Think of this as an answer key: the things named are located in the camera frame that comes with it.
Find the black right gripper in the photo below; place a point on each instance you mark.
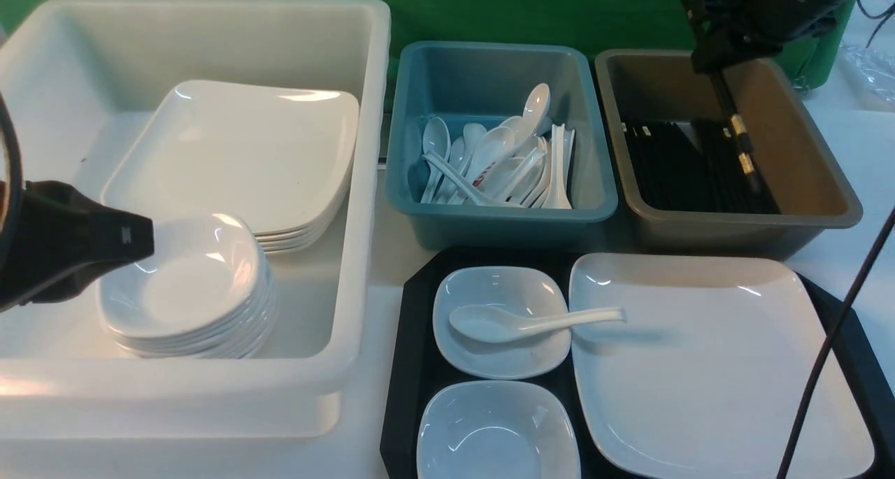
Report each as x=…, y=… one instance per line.
x=731, y=32

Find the white bowl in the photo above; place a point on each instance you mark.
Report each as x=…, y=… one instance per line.
x=524, y=292
x=496, y=429

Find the large white square plate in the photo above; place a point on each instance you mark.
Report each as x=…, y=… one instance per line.
x=703, y=377

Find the white ceramic spoon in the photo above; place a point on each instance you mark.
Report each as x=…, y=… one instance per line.
x=492, y=325

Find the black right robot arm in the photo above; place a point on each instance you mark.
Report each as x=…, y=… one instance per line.
x=732, y=32

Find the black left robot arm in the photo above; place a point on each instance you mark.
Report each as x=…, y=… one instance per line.
x=55, y=241

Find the green backdrop cloth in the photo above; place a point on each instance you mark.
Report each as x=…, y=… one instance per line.
x=524, y=10

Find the clear plastic wrap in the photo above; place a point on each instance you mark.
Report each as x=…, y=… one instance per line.
x=870, y=74

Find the brown plastic bin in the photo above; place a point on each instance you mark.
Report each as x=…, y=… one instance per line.
x=790, y=155

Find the pile of black chopsticks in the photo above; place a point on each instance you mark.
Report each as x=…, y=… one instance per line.
x=692, y=167

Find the pile of white spoons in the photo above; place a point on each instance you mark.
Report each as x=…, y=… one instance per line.
x=523, y=162

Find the teal plastic bin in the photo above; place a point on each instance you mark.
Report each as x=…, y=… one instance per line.
x=465, y=82

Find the black serving tray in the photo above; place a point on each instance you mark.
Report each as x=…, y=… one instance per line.
x=419, y=370

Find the stack of white square plates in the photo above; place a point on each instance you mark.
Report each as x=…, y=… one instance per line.
x=278, y=158

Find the stack of white bowls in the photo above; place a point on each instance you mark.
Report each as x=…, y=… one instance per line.
x=207, y=292

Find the large white plastic tub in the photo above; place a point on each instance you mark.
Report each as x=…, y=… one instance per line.
x=80, y=78

